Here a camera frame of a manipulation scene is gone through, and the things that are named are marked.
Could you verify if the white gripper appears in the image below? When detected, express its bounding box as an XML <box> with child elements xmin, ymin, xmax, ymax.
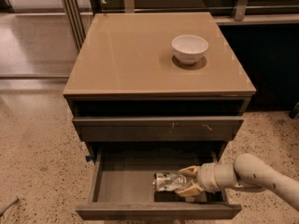
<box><xmin>176</xmin><ymin>163</ymin><xmax>221</xmax><ymax>197</ymax></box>

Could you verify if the crushed 7up can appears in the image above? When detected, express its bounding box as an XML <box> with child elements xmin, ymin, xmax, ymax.
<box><xmin>153</xmin><ymin>172</ymin><xmax>187</xmax><ymax>192</ymax></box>

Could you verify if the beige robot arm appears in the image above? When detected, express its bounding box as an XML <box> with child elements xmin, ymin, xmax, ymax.
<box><xmin>175</xmin><ymin>153</ymin><xmax>299</xmax><ymax>210</ymax></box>

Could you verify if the brown drawer cabinet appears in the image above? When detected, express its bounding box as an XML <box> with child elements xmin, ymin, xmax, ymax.
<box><xmin>62</xmin><ymin>11</ymin><xmax>257</xmax><ymax>221</ymax></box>

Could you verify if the white ceramic bowl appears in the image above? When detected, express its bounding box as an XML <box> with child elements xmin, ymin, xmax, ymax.
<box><xmin>172</xmin><ymin>35</ymin><xmax>208</xmax><ymax>64</ymax></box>

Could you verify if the metal railing frame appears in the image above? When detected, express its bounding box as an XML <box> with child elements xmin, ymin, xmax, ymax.
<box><xmin>62</xmin><ymin>0</ymin><xmax>299</xmax><ymax>49</ymax></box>

